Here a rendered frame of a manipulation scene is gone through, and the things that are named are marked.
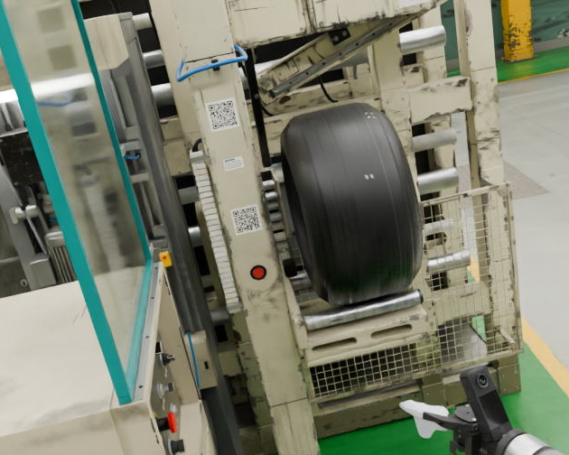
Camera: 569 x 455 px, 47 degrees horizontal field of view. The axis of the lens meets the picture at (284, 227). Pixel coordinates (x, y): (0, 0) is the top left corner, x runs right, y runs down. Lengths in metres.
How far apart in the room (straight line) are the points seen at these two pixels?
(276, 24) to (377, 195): 0.62
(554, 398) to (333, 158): 1.70
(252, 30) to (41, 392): 1.20
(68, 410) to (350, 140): 0.97
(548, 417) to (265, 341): 1.38
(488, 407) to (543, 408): 1.82
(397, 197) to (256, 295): 0.50
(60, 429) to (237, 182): 0.91
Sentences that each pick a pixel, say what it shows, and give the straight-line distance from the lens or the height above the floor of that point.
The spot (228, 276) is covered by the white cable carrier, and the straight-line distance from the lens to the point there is 1.83.
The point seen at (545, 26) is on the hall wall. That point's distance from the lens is 11.64.
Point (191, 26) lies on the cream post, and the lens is 1.67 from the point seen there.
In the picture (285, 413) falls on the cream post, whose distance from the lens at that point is 2.06.
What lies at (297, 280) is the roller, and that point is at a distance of 2.08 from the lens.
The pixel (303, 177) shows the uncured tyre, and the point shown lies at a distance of 1.64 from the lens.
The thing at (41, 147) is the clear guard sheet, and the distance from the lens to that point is 0.88.
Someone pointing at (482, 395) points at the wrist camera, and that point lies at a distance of 1.13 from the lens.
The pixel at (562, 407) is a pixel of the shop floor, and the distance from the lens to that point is 2.95.
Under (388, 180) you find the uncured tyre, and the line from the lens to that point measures 1.63.
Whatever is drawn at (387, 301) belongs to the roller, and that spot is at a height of 0.92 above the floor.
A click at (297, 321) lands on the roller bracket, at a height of 0.94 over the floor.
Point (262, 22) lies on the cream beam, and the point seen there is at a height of 1.70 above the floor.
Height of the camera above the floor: 1.79
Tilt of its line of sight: 20 degrees down
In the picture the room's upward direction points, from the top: 12 degrees counter-clockwise
